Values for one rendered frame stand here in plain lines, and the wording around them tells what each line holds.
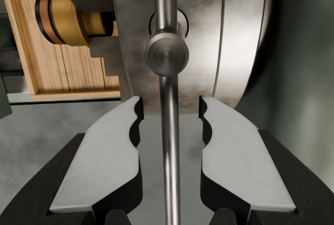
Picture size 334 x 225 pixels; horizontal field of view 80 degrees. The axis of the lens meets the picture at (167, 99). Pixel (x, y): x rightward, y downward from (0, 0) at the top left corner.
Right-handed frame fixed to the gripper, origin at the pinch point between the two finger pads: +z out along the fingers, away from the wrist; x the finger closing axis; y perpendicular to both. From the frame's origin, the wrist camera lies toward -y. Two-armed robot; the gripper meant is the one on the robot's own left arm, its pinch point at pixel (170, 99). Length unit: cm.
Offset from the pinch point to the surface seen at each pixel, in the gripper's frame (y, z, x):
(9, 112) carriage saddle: 23, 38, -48
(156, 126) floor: 84, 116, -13
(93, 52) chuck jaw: 1.4, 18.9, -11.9
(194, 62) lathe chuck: -0.3, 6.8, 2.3
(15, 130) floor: 85, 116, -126
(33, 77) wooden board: 12, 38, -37
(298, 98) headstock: 3.3, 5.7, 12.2
